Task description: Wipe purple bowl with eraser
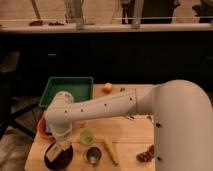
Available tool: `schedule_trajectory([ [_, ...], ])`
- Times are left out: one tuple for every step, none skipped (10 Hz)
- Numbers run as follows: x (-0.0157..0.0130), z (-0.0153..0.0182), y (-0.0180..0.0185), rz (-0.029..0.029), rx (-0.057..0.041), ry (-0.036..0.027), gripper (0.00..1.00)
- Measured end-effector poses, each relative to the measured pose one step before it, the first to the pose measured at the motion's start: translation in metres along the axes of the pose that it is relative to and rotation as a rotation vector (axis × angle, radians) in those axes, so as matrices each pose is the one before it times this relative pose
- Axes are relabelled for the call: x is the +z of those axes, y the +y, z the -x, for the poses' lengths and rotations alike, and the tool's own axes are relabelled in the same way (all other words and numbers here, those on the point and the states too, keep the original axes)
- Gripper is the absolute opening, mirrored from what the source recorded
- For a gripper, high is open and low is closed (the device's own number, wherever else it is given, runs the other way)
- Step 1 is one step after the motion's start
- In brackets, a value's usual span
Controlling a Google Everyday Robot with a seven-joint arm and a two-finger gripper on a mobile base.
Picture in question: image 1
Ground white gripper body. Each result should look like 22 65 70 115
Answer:
54 130 71 148

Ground white eraser block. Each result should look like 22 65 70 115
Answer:
46 142 64 162

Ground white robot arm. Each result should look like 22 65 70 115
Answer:
45 80 213 171

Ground dark purple bowl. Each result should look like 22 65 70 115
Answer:
44 143 73 171

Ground orange bowl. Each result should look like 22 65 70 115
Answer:
37 117 54 141

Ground light green cup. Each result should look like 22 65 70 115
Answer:
80 129 94 145

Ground small metal cup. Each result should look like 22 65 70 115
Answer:
84 146 102 165

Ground yellow corn cob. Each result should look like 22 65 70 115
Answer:
104 137 119 165

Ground green plastic tray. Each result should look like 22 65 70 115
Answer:
39 77 94 109

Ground small orange fruit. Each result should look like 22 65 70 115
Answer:
102 83 113 93

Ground brown grape bunch toy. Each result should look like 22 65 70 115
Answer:
136 145 154 163

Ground black cabinet counter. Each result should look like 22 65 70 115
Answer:
0 27 213 96

